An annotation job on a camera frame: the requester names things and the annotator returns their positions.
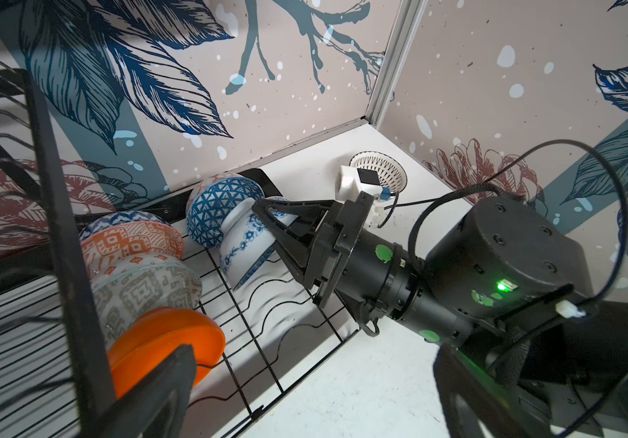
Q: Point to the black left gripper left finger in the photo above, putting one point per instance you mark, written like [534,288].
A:
[156,406]

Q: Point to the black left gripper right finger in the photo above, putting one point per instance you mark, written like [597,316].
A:
[473,402]

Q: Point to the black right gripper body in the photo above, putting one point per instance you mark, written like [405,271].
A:
[373,278]

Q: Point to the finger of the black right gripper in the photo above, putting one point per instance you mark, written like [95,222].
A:
[308,214]
[302,249]

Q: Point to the blue floral bowl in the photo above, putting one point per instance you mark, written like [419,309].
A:
[246,244]

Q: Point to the orange plastic bowl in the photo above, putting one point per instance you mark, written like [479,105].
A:
[158,333]

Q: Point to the white brown lattice bowl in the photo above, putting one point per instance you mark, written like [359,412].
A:
[390,173]

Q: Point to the green patterned bowl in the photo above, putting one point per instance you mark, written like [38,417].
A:
[134,286]

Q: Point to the black wire dish rack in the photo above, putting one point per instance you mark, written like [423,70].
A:
[84,267]

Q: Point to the red patterned bowl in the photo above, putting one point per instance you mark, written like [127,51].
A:
[123,234]

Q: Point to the blue geometric patterned bowl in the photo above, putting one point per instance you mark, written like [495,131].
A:
[211,202]

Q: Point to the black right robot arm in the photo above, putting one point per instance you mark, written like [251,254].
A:
[525,342]

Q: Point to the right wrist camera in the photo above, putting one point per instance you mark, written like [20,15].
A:
[351,182]

